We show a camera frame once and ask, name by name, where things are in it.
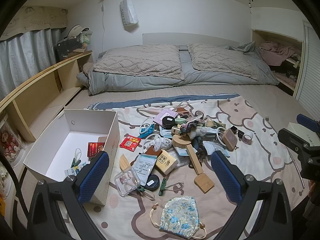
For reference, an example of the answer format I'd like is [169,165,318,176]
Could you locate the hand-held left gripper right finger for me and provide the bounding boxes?
[211,151,292,240]

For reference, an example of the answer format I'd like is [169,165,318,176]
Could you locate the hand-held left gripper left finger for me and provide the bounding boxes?
[27,151,110,240]

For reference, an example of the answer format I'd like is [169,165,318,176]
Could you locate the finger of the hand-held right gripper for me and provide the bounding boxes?
[297,114,320,131]
[277,127,316,157]

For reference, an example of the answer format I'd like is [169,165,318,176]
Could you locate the wooden spatula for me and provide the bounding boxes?
[186,144,215,194]

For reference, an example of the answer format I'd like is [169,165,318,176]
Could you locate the white cardboard box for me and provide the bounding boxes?
[23,109,120,206]

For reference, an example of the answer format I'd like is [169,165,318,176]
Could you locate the floral brocade drawstring pouch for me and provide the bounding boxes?
[149,196,207,239]

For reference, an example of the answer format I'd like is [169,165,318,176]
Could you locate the green clip with white loop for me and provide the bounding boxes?
[158,178,184,197]
[136,185,155,200]
[71,148,83,168]

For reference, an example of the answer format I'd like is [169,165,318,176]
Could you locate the white rectangular box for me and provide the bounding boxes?
[287,122,313,153]

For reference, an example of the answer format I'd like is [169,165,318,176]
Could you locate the curved metal rod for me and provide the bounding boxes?
[286,147,306,189]

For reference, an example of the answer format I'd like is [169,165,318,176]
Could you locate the red box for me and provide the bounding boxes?
[87,142,105,158]

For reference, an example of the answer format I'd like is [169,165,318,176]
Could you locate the clear plastic packet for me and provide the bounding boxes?
[203,140,230,158]

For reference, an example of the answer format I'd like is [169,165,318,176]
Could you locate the clear plastic nail case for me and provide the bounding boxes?
[114,165,141,197]

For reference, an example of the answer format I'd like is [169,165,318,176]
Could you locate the wooden half-round piece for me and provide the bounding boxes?
[119,154,133,174]

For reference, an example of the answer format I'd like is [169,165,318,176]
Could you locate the square wooden box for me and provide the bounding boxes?
[222,128,238,152]

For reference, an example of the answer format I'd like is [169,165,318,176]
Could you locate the white louvre door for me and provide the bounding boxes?
[295,20,320,120]

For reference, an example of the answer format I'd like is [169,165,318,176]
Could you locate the blue knit band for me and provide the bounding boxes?
[191,137,204,155]

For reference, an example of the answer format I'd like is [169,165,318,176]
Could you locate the light blue packet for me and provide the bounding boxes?
[160,126,173,138]
[175,148,190,167]

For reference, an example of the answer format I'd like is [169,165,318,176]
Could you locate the red sachet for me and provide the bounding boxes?
[119,134,141,152]

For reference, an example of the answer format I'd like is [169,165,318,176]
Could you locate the white paper packet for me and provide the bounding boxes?
[132,154,157,183]

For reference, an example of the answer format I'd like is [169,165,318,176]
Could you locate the white fluffy scrunchie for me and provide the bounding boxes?
[192,127,208,139]

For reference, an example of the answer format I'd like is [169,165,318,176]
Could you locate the round wooden block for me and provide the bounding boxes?
[172,134,192,148]

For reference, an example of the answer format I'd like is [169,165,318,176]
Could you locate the black round tin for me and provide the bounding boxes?
[144,174,160,190]

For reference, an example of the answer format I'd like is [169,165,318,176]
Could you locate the yellow tissue pack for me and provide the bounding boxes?
[155,149,178,175]

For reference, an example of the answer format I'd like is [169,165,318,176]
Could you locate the floral scrunchie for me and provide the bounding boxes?
[180,122,198,133]

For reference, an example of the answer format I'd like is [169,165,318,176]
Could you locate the brown leather piece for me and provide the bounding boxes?
[144,146,163,158]

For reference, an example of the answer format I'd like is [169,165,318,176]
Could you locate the pink clothes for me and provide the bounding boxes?
[259,41,302,65]

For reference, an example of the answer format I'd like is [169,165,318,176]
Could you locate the black round jar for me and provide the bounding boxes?
[162,116,177,128]

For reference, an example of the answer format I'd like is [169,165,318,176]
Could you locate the purple card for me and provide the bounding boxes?
[153,108,175,125]

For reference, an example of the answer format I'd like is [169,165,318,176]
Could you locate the red floral printed cloth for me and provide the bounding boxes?
[0,120,25,167]

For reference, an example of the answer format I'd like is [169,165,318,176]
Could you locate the grey duvet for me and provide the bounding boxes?
[76,42,280,95]

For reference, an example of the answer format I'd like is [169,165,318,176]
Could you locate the wooden bedside shelf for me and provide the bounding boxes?
[0,50,93,143]

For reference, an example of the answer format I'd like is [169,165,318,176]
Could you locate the black bag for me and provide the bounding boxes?
[54,39,84,62]

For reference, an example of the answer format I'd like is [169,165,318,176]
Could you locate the white headboard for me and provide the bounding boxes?
[142,32,247,49]

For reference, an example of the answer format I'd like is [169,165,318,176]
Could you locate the grey curtain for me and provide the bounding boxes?
[0,27,63,100]

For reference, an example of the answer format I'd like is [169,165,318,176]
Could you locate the white visor hat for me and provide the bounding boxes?
[64,24,90,39]

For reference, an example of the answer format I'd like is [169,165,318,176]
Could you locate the beige doodle valance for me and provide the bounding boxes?
[0,5,68,42]

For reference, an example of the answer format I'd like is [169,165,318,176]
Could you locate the white hanging bag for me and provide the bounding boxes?
[120,0,139,28]

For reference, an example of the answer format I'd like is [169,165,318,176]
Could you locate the brown braided cord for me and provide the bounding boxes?
[190,150,210,168]

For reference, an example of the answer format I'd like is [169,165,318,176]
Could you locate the blue packet with white ring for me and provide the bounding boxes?
[139,117,153,138]

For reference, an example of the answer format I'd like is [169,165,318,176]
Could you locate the black cable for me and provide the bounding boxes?
[0,151,29,217]

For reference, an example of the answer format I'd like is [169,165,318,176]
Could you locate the wooden wall niche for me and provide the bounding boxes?
[251,29,304,98]

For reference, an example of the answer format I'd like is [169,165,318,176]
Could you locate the white wall cable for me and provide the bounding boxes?
[100,0,105,55]

